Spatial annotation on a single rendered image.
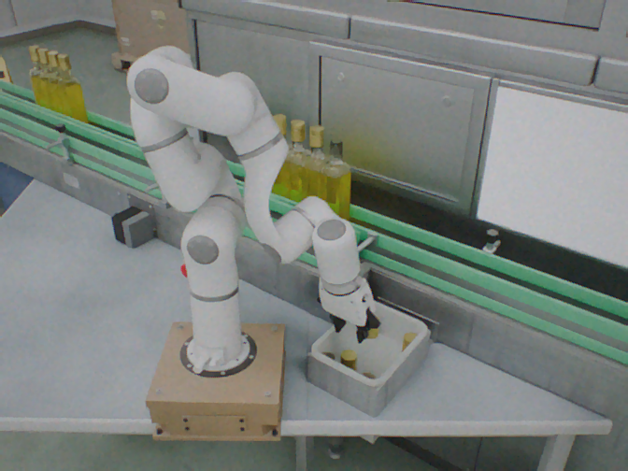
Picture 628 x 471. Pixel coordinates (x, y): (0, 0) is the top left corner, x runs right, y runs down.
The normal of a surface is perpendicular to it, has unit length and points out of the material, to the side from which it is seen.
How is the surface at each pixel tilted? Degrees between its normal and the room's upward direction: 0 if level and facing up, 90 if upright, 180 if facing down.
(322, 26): 90
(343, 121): 90
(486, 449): 90
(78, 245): 0
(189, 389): 4
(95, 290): 0
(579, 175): 90
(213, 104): 78
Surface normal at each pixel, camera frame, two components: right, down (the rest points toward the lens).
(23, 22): 0.80, 0.32
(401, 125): -0.60, 0.43
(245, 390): 0.02, -0.88
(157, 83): 0.04, 0.38
